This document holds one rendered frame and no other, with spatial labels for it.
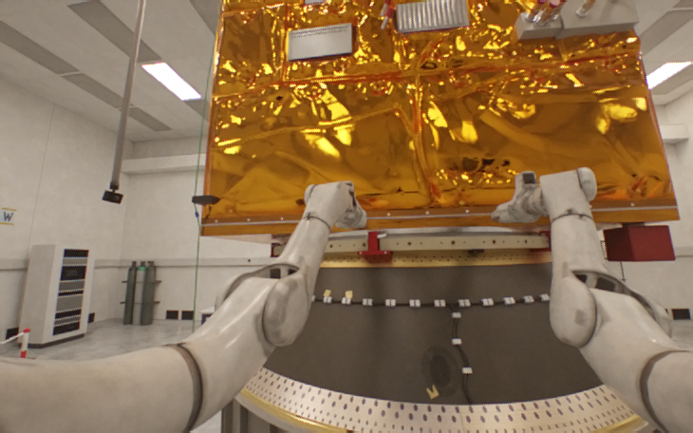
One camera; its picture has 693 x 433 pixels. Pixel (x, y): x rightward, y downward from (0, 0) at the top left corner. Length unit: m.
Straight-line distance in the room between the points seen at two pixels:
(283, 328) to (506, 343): 0.79
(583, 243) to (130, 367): 0.58
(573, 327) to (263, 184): 1.07
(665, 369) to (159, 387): 0.40
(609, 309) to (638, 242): 1.05
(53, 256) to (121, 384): 7.51
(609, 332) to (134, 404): 0.45
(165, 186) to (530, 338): 8.88
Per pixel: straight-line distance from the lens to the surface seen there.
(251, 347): 0.32
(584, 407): 1.10
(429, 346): 0.92
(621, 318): 0.44
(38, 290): 7.97
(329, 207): 0.50
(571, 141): 1.34
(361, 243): 1.01
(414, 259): 1.02
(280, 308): 0.33
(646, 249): 1.51
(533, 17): 1.55
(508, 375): 0.99
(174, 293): 8.53
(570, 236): 0.56
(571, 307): 0.45
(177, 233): 8.55
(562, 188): 0.63
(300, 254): 0.42
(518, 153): 1.23
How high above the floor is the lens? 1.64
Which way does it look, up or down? 9 degrees up
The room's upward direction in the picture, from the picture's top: 1 degrees counter-clockwise
